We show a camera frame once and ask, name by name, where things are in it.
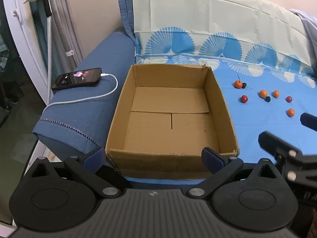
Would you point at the black smartphone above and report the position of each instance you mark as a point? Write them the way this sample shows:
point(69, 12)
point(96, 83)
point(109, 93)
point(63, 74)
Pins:
point(75, 79)

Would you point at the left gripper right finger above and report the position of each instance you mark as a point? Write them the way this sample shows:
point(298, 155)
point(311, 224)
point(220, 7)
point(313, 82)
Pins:
point(223, 170)

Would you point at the blue sofa armrest cover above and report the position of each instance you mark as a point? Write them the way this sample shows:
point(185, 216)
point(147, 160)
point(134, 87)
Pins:
point(78, 119)

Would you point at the small red fruit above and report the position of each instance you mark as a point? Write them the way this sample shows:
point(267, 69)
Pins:
point(289, 99)

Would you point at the grey cloth on sofa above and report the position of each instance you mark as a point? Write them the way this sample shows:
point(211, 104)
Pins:
point(310, 25)

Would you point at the red round fruit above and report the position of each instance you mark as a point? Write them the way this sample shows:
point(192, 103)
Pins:
point(243, 99)

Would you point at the hanging plaid shirt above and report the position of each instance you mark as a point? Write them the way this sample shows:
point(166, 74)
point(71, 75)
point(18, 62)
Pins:
point(5, 51)

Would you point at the small orange fruit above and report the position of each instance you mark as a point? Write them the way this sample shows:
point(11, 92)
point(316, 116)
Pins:
point(276, 94)

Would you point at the orange round fruit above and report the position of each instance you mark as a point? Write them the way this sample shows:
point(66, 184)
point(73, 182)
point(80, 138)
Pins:
point(263, 94)

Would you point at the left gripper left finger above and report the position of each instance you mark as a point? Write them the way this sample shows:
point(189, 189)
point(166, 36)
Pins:
point(85, 168)

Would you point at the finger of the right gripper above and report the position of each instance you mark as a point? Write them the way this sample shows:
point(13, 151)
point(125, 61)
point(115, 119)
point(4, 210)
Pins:
point(278, 148)
point(309, 121)

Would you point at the blue fan-pattern sofa sheet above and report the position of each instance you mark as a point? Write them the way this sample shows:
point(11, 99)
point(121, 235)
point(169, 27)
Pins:
point(264, 44)

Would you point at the brown cardboard box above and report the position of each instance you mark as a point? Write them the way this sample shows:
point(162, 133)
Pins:
point(165, 116)

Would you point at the dark round fruit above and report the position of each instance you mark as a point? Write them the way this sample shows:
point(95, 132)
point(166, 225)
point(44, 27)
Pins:
point(267, 99)

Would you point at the orange fruit with stem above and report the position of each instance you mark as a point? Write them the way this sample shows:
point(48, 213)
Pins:
point(238, 84)

